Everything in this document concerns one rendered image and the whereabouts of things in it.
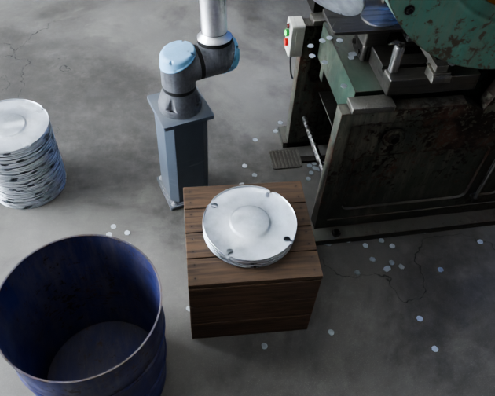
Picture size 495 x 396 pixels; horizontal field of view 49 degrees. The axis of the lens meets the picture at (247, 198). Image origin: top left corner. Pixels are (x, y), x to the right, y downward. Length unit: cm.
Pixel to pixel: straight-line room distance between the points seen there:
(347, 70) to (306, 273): 68
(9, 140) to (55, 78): 82
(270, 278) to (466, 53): 80
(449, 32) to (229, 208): 81
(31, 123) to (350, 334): 138
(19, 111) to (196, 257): 96
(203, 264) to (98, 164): 93
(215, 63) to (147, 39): 128
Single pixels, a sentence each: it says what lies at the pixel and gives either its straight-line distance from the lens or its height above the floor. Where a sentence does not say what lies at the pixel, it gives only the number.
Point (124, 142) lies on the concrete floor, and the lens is 248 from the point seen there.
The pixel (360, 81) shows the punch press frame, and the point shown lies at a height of 65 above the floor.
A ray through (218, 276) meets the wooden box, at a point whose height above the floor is 35.
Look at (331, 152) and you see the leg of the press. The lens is 183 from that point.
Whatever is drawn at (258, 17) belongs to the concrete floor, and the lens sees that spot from 327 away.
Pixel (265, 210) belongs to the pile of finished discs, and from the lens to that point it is 171.
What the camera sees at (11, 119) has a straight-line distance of 221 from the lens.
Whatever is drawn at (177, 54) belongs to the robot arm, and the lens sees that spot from 180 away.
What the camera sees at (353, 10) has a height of 87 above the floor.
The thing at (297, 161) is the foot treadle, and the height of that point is 16.
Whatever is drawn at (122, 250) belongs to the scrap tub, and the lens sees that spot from 157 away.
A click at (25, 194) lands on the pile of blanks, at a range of 226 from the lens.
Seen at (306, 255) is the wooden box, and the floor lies 35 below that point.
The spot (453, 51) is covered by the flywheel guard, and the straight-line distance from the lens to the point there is 141.
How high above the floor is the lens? 172
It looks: 50 degrees down
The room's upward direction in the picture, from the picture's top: 4 degrees clockwise
